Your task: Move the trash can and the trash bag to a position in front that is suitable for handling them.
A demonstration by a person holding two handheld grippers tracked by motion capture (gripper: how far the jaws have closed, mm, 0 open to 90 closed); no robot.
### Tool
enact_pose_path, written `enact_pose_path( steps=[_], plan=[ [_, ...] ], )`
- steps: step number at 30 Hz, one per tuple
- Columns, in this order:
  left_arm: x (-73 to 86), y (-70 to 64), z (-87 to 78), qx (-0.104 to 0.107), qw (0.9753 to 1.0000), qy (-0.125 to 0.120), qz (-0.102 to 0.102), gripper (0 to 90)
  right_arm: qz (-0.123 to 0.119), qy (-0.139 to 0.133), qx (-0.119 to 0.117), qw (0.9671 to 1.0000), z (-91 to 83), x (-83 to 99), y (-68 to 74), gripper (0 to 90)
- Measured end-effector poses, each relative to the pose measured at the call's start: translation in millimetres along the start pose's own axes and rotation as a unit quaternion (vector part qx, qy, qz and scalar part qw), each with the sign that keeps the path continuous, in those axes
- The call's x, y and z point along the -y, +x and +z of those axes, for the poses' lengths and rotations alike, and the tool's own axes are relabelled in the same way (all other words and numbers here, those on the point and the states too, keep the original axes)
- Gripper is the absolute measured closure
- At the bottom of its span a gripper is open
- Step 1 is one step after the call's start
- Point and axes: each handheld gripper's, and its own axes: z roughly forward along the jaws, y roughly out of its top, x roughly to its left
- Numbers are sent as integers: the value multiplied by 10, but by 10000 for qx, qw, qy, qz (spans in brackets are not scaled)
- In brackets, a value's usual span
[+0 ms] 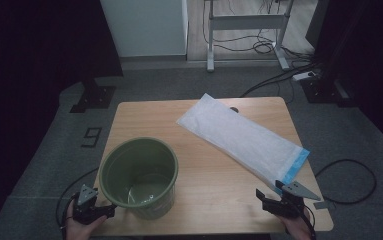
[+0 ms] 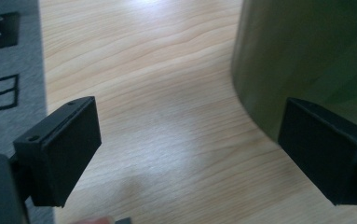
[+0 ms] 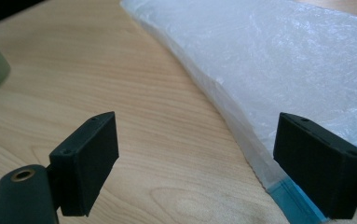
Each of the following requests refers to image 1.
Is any black looped floor cable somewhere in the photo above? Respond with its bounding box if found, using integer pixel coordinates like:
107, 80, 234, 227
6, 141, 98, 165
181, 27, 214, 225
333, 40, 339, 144
314, 158, 378, 205

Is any black stand base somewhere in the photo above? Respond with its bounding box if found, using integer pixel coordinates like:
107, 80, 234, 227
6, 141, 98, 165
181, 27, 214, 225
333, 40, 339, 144
299, 75, 358, 108
69, 78, 117, 114

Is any grey tape piece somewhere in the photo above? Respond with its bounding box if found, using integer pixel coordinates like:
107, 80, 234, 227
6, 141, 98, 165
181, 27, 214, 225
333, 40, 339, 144
313, 200, 330, 211

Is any hand-held gripper cable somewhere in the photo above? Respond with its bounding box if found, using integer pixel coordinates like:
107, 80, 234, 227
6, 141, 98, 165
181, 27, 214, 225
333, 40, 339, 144
300, 203, 317, 240
56, 167, 99, 231

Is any person's left hand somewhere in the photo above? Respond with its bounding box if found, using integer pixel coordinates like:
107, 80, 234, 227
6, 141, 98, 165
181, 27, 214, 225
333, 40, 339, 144
66, 203, 108, 240

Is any person's right hand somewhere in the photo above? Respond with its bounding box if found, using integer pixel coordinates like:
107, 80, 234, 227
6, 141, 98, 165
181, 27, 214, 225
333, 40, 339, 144
277, 213, 313, 240

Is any right hand-held gripper cable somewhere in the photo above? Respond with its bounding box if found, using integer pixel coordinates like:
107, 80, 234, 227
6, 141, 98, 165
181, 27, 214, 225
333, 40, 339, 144
300, 203, 317, 240

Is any white bag with blue band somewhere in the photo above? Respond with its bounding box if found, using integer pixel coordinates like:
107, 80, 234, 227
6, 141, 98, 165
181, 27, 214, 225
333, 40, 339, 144
176, 93, 311, 194

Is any white cabinet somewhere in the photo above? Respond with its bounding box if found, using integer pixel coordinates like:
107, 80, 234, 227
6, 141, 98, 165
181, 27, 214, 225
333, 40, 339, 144
99, 0, 189, 58

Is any thin black cable coil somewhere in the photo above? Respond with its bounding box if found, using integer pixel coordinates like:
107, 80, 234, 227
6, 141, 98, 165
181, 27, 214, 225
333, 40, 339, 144
212, 33, 277, 55

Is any white power strip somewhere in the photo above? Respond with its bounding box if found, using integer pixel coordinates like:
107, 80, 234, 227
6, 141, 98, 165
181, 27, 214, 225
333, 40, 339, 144
292, 70, 317, 82

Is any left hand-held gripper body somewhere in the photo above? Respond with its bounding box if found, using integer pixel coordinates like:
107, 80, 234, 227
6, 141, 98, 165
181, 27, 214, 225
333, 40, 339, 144
72, 184, 99, 225

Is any green plastic bucket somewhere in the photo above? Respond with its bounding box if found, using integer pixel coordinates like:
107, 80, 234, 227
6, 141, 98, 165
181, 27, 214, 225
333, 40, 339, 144
98, 137, 179, 220

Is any thick black floor cable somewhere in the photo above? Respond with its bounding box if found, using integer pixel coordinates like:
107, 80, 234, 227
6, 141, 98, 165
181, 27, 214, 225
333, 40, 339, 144
239, 61, 320, 98

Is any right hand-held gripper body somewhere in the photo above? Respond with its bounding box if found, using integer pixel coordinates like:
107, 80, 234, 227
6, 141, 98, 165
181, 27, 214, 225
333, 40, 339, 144
262, 181, 322, 219

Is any left hand-held gripper cable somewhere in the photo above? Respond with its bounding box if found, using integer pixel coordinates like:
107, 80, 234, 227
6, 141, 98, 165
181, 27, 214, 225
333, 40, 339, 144
56, 167, 99, 231

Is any white metal desk frame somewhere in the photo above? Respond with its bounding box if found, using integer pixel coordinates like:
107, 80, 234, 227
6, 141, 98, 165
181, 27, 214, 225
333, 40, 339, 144
204, 0, 294, 73

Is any black curtain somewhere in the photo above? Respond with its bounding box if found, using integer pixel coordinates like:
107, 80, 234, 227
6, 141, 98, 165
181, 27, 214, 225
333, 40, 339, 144
306, 0, 383, 158
0, 0, 124, 234

